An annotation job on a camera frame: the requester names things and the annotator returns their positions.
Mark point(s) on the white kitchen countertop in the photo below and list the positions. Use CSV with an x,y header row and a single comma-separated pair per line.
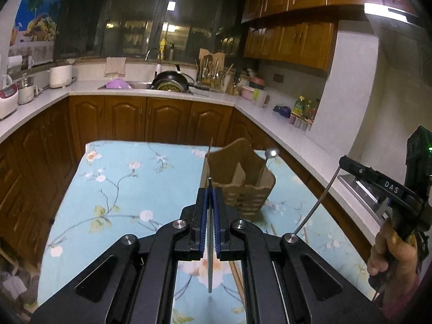
x,y
202,96

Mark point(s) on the blue floral tablecloth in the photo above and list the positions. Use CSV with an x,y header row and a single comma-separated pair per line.
x,y
111,189

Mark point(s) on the wooden utensil holder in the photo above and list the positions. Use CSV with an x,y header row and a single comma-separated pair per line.
x,y
241,182

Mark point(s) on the thin curved metal utensil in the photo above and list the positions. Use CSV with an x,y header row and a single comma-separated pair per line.
x,y
319,202

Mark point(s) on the beige hanging towel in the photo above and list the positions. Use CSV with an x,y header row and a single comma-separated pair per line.
x,y
115,66

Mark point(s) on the white rice cooker red panel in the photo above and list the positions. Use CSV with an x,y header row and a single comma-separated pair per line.
x,y
7,103

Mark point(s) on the black wok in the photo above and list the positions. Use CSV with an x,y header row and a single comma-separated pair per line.
x,y
170,79

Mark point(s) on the row of seasoning jars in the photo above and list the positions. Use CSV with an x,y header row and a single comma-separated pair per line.
x,y
301,124

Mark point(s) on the wooden cabinets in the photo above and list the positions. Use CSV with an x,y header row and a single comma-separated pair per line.
x,y
128,118
303,13

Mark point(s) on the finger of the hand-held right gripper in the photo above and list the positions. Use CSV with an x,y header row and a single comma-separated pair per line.
x,y
374,180

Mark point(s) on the white electric cooker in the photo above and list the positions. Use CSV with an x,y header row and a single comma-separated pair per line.
x,y
60,77

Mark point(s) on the small white electric pot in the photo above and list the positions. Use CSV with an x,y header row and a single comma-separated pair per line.
x,y
26,92

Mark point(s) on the dark bottle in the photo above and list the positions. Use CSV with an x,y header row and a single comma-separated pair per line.
x,y
172,51

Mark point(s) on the person's right hand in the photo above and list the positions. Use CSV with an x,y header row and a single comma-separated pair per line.
x,y
396,256

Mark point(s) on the fruit and palm wall poster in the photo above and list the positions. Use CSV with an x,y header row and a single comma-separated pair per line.
x,y
37,17

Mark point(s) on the paper towel roll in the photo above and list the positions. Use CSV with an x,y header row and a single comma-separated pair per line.
x,y
17,63

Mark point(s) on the white plastic container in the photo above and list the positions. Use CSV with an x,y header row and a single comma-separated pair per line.
x,y
260,99

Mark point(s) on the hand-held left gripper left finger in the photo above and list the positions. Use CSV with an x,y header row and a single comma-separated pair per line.
x,y
201,224

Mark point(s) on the dark kitchen window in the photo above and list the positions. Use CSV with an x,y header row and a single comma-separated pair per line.
x,y
135,20

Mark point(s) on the wooden rack with kitchen utensils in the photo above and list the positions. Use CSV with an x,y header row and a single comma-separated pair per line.
x,y
211,71

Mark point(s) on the stacked pink bowls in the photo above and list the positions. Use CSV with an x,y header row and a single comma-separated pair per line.
x,y
253,89

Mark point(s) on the metal spoon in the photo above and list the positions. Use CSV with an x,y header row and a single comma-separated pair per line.
x,y
271,154

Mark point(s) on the wooden lower cabinets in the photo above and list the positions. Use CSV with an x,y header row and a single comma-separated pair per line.
x,y
128,118

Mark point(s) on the person's right forearm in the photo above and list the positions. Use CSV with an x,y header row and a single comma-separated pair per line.
x,y
403,298

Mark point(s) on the purple plastic basin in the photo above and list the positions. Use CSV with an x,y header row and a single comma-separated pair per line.
x,y
118,84

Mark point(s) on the range hood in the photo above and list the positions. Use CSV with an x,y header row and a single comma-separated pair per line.
x,y
401,30

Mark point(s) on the chrome sink faucet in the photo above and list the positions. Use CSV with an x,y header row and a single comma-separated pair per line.
x,y
157,59

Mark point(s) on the dark wall socket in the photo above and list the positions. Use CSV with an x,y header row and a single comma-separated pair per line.
x,y
277,78

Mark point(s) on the blue and purple object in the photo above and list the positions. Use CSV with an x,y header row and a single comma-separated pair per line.
x,y
282,110

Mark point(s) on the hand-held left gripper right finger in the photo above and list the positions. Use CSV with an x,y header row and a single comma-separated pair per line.
x,y
218,224

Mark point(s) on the knife block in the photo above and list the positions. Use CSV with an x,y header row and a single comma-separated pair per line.
x,y
234,82

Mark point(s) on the wooden upper cabinets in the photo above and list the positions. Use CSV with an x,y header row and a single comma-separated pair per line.
x,y
303,13

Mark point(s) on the yellow cap oil bottle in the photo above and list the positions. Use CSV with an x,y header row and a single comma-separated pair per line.
x,y
299,107

